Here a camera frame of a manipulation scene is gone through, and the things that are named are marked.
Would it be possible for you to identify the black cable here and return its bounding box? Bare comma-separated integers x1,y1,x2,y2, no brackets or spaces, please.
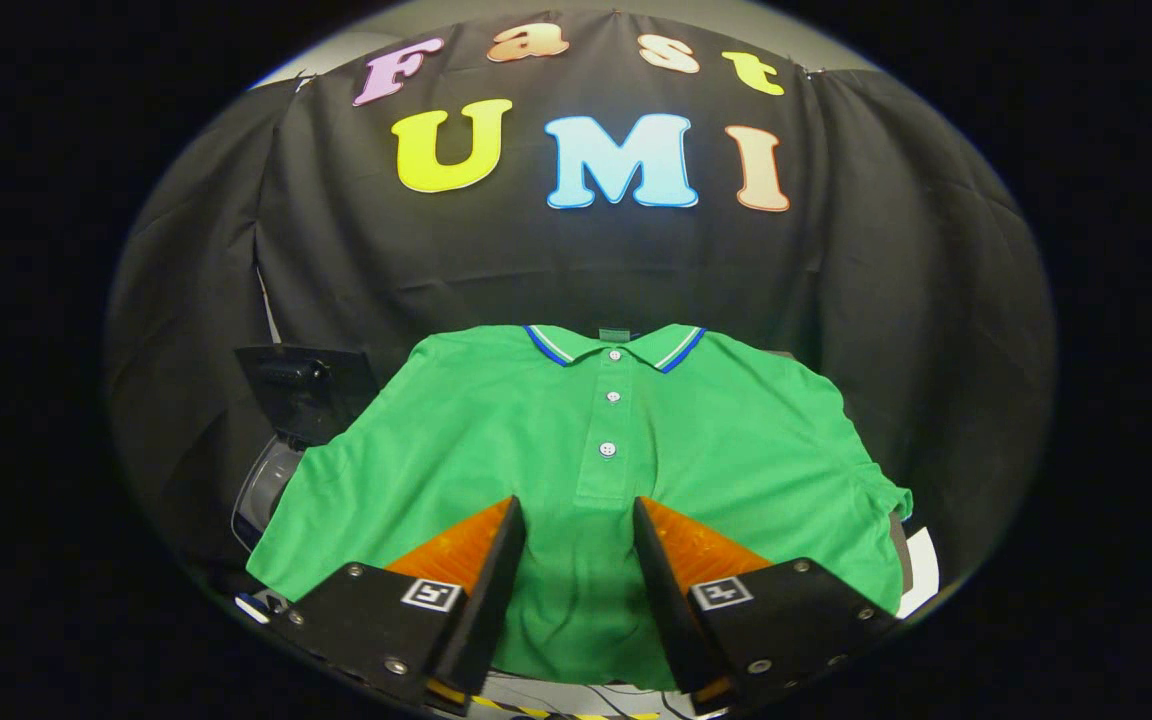
576,683,682,717

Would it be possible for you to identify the grey washing machine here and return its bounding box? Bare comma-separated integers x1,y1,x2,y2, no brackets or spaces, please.
231,435,307,551

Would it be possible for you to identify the black backdrop cloth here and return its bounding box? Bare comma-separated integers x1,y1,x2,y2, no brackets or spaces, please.
106,10,1057,561

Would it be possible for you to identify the green polo shirt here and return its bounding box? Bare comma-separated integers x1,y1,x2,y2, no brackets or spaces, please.
246,322,915,693

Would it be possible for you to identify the dark washing machine lid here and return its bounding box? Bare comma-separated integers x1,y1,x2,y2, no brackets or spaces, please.
234,344,379,448

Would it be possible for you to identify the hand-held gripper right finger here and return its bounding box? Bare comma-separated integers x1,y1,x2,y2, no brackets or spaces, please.
633,495,902,716

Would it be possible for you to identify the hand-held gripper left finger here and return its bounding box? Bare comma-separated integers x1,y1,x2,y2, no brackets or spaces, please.
266,495,527,716

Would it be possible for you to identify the white flat board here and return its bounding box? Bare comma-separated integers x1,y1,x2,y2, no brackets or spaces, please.
901,527,940,616

